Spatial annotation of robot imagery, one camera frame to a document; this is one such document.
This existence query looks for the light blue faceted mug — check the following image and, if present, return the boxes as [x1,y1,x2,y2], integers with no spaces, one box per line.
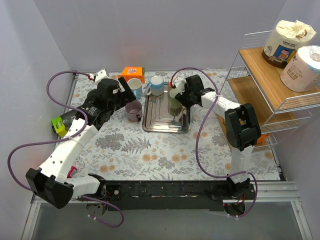
[127,78,143,100]

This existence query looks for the purple mug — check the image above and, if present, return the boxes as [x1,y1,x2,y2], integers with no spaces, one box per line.
[125,100,143,122]

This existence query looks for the green mug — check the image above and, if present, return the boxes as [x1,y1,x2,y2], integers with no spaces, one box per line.
[167,88,183,117]

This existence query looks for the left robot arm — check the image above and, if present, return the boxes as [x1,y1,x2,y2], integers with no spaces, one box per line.
[25,77,136,209]

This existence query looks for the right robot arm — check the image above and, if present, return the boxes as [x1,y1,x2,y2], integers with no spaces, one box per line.
[169,74,262,199]

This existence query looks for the pink mug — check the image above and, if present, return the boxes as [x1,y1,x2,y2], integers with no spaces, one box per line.
[168,78,175,89]

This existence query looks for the blue white mug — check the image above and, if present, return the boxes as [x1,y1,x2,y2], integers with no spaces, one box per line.
[144,75,165,97]

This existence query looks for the orange box at back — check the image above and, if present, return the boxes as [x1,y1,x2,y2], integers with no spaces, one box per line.
[118,66,145,84]

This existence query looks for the steel tray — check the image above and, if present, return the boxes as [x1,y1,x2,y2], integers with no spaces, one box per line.
[142,83,190,133]

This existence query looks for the green black box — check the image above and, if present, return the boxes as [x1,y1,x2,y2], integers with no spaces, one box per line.
[51,110,77,138]

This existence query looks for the orange pink sponge box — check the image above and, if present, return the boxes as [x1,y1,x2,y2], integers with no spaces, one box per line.
[67,165,78,178]

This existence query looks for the orange yellow box on shelf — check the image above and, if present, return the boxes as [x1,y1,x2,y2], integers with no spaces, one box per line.
[256,133,271,146]

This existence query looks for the cartoon toilet paper roll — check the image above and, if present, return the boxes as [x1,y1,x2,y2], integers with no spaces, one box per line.
[261,20,317,69]

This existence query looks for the pink toilet paper roll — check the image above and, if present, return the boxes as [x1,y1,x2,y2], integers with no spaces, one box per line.
[280,45,320,92]

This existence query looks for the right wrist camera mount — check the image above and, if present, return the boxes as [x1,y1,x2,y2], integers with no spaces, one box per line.
[173,76,187,94]

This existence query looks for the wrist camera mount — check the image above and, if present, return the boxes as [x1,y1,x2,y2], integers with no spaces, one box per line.
[88,68,109,85]
[173,76,187,94]

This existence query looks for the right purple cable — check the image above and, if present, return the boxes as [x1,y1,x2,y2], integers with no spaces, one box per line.
[169,66,258,219]

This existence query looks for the purple cable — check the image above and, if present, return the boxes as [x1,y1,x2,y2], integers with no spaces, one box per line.
[169,66,258,219]
[7,71,125,228]

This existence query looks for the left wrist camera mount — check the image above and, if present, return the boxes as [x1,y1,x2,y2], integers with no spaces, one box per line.
[88,68,109,85]

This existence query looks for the wire wooden shelf rack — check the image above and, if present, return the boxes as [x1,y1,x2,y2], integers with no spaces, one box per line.
[220,30,320,152]

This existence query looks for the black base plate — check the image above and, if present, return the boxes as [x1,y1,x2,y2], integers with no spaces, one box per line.
[96,179,256,213]

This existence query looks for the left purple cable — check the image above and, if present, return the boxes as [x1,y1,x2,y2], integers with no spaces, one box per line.
[7,71,125,228]

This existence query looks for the aluminium frame rail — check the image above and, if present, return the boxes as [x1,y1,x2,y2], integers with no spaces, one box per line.
[22,181,312,240]

